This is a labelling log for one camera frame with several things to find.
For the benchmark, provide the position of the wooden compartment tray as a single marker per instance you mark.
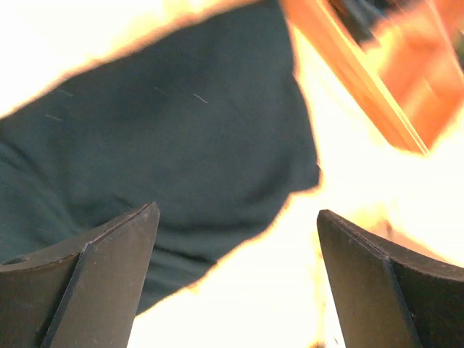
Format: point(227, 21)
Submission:
point(396, 58)

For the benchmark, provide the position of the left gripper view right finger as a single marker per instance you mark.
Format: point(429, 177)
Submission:
point(387, 295)

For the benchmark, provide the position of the black cloth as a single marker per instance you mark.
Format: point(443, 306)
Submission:
point(209, 123)

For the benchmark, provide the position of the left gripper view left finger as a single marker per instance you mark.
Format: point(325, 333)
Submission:
point(81, 292)

